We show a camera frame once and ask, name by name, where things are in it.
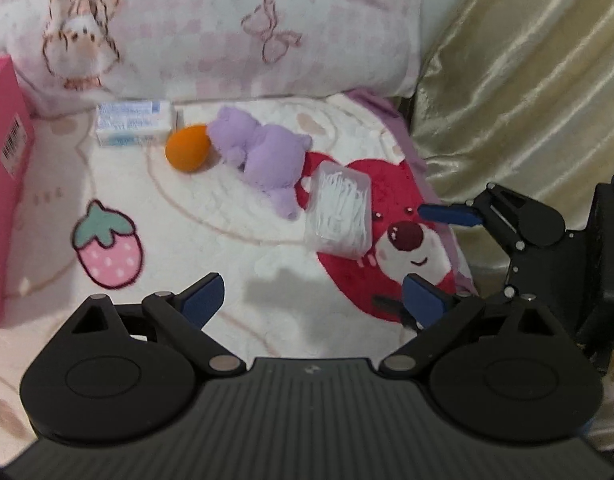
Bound orange makeup sponge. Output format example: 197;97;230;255
165;124;211;174

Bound pink checked pillow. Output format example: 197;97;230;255
0;0;422;116

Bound clear plastic swab box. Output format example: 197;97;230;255
305;160;372;260

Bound purple plush toy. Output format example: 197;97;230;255
207;106;313;220

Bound pink cardboard box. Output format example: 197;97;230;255
0;56;35;321

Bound gold satin curtain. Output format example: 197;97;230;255
409;0;614;291

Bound white blue tissue pack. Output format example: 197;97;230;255
94;101;177;148

